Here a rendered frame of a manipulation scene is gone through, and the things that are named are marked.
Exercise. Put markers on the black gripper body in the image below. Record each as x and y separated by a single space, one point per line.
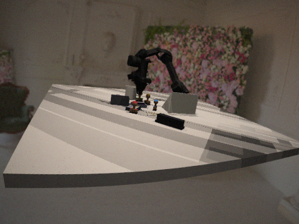
143 78

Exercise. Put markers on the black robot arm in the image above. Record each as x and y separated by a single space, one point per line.
139 61

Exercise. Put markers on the red-handled rubber stamp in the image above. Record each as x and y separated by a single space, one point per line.
133 110

